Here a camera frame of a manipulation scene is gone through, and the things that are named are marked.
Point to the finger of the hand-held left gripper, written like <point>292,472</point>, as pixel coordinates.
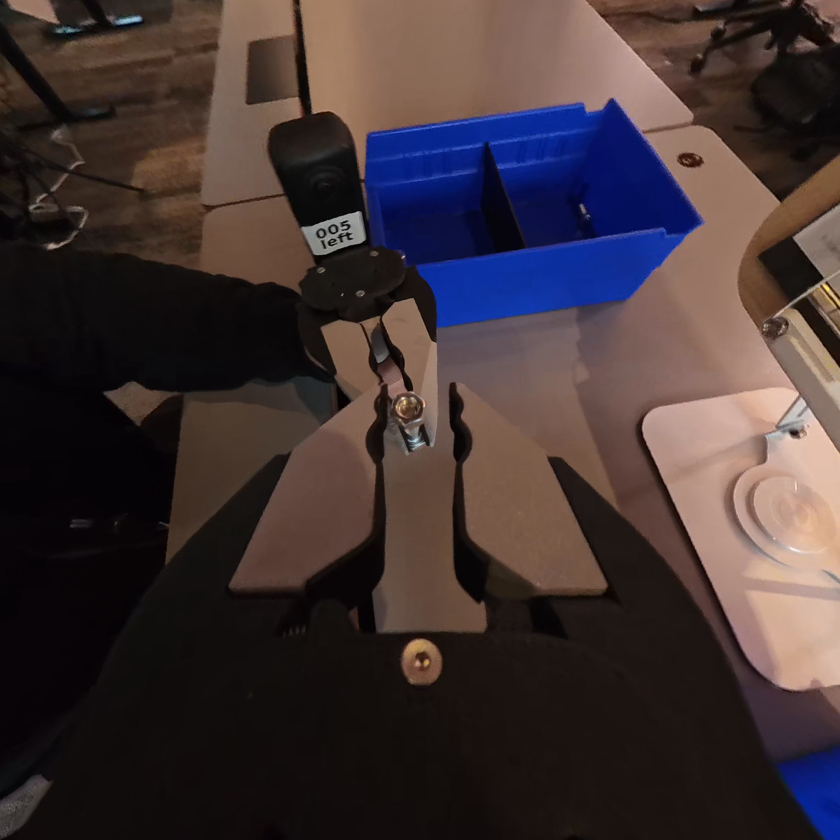
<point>344,358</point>
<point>417,341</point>

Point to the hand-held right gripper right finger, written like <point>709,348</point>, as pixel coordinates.
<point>525,518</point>

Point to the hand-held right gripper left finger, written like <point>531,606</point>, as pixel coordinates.
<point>308,518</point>

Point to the silver hex nut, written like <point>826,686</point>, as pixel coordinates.
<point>407,408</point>

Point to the blue plastic bin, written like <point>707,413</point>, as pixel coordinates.
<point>525,282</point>
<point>817,800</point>

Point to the person's left forearm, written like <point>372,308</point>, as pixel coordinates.
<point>164,315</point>

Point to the black bin divider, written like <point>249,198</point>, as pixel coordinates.
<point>502,203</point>

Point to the white wooden document stand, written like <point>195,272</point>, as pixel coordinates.
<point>695,492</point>

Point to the person's black clothing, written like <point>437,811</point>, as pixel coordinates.
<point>65,558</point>

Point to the round desk grommet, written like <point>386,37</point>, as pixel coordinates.
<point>689,158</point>

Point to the black desk leg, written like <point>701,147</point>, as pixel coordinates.
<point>39,72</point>

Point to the printed instruction sheet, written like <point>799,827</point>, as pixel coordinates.
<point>823,246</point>

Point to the black bag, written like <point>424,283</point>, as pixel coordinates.
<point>800,98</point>

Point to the black office chair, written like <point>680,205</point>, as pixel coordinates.
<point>754,26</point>

